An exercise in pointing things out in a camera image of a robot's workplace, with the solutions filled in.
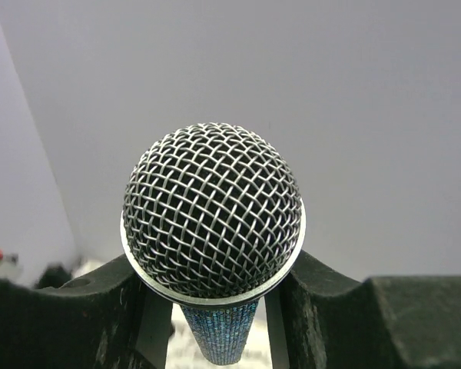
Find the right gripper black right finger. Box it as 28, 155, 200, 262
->
267, 252, 461, 368

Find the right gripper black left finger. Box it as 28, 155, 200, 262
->
0, 255, 171, 368

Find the glitter microphone silver head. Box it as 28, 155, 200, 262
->
119, 121, 307, 366

